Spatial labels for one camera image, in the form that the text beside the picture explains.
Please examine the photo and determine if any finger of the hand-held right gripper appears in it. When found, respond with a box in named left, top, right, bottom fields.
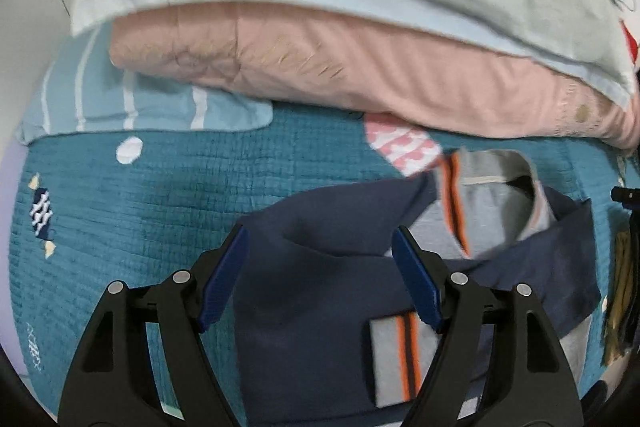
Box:
left=611, top=186, right=640, bottom=208

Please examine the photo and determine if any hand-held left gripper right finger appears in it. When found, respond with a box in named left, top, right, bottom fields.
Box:
left=391, top=226, right=585, bottom=427

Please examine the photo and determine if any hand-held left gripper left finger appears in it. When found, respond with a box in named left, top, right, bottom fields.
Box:
left=57, top=224, right=251, bottom=427

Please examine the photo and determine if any navy and grey sweatshirt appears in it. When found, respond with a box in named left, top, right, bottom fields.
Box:
left=232, top=148, right=601, bottom=427

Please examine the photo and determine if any pile of folded dark clothes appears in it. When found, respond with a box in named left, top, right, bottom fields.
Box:
left=602, top=227, right=639, bottom=366

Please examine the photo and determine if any teal quilted bedspread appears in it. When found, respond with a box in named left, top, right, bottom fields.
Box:
left=9, top=99, right=640, bottom=427

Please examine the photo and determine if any white and red cloth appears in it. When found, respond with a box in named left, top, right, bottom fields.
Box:
left=607, top=0, right=640, bottom=74

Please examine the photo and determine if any pink pillow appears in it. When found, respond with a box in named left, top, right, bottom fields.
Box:
left=109, top=2, right=640, bottom=151

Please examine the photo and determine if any light blue striped pillow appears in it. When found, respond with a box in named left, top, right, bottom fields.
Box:
left=15, top=24, right=274, bottom=146

